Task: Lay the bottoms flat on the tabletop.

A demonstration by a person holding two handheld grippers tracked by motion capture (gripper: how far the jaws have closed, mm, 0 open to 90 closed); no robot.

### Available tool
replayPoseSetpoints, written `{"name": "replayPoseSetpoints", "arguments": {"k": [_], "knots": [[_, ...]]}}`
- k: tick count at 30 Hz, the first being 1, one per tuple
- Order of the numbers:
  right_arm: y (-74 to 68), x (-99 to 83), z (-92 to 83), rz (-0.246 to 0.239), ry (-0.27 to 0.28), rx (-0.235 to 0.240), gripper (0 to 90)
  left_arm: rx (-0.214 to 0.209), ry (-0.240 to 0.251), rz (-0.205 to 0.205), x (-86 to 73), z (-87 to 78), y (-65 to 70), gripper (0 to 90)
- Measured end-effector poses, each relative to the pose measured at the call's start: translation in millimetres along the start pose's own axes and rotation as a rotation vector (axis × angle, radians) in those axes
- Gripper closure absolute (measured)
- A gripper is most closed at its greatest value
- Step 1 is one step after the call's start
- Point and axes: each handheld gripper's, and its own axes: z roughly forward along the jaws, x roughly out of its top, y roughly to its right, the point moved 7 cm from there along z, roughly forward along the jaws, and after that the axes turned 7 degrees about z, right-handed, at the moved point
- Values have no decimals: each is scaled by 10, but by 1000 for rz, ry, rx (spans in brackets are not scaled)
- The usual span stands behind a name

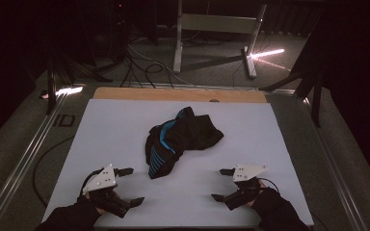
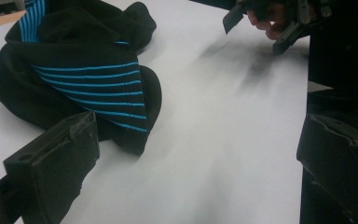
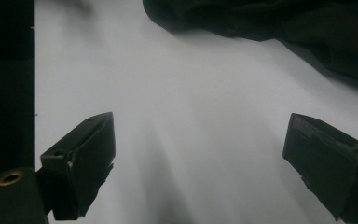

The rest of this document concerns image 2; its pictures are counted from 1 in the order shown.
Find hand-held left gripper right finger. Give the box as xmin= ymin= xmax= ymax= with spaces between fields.
xmin=296 ymin=113 xmax=358 ymax=224

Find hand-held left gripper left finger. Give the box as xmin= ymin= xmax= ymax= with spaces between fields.
xmin=3 ymin=111 xmax=101 ymax=224

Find black shorts with blue stripes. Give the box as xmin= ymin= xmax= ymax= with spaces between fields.
xmin=0 ymin=0 xmax=163 ymax=156

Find white table mat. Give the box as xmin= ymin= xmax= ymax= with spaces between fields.
xmin=0 ymin=0 xmax=310 ymax=224

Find wooden table board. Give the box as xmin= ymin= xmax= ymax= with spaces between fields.
xmin=0 ymin=9 xmax=27 ymax=31

